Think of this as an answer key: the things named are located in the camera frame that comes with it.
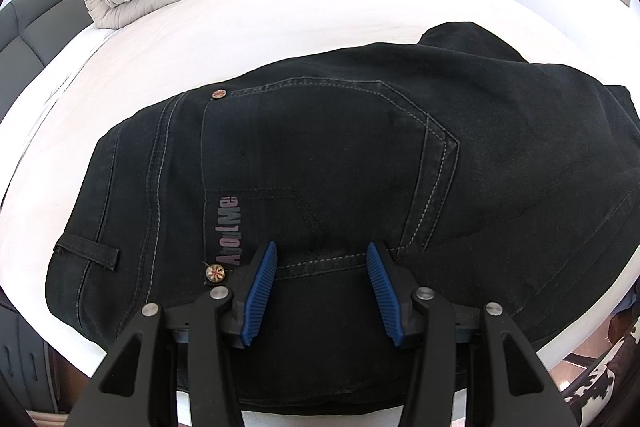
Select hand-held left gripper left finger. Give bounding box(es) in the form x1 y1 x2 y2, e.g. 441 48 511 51
86 240 279 427

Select bed with white sheet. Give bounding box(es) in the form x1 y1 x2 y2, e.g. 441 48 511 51
0 0 640 380

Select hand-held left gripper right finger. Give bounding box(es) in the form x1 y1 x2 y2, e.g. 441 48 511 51
365 240 571 427

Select grey padded headboard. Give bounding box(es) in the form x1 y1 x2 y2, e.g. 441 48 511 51
0 0 102 120

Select black denim pants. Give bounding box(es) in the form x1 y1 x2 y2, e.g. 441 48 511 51
44 22 640 414

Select black and white patterned clothing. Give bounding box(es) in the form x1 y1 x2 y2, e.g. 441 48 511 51
564 336 640 427

